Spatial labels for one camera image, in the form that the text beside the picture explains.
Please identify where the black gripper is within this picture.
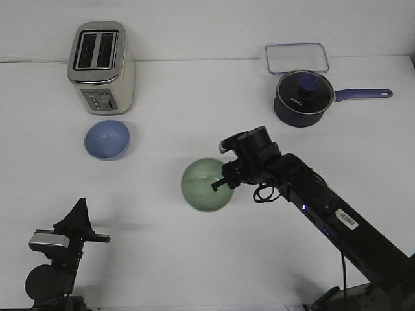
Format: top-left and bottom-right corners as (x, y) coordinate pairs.
(211, 159), (259, 192)
(35, 198), (111, 259)

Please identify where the green bowl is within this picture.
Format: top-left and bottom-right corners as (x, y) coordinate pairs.
(181, 158), (234, 212)

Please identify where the blue bowl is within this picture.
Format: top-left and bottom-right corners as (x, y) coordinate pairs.
(84, 120), (130, 161)

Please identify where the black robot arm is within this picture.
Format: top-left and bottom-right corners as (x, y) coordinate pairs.
(25, 198), (110, 310)
(212, 126), (414, 310)

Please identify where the dark blue saucepan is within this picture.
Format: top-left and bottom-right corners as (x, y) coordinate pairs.
(274, 89), (393, 128)

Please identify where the glass pot lid blue knob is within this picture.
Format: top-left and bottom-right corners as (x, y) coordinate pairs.
(276, 70), (335, 100)

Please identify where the silver cream two-slot toaster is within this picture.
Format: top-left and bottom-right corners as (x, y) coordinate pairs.
(67, 21), (136, 115)

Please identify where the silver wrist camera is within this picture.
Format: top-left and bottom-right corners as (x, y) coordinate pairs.
(28, 233), (70, 252)
(219, 131), (247, 154)

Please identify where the white toaster power cord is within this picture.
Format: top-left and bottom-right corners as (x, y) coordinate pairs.
(0, 56), (70, 65)

